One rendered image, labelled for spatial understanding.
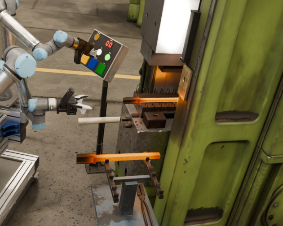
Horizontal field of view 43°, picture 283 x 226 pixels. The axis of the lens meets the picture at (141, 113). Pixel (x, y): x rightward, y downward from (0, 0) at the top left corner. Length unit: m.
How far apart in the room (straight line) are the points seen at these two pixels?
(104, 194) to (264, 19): 1.20
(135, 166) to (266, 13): 1.15
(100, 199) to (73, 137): 1.66
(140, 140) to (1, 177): 1.16
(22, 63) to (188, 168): 1.04
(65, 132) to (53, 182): 0.72
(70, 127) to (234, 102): 2.13
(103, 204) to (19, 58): 0.86
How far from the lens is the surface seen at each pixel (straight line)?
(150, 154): 1.85
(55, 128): 3.68
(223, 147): 2.11
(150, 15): 2.06
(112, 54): 2.53
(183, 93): 1.90
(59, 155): 3.32
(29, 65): 1.91
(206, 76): 1.73
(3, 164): 2.92
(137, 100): 2.21
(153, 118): 2.10
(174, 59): 2.09
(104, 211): 1.90
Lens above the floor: 2.05
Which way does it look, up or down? 30 degrees down
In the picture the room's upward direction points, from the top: 10 degrees clockwise
